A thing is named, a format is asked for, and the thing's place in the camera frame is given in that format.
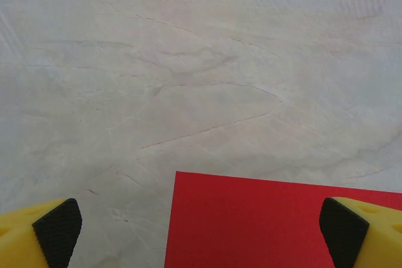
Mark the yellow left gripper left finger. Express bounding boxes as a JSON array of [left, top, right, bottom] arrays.
[[0, 198, 83, 268]]

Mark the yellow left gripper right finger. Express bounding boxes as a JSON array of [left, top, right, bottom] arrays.
[[319, 196, 402, 268]]

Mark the red paper sheet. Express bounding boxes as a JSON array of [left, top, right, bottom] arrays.
[[164, 171, 402, 268]]

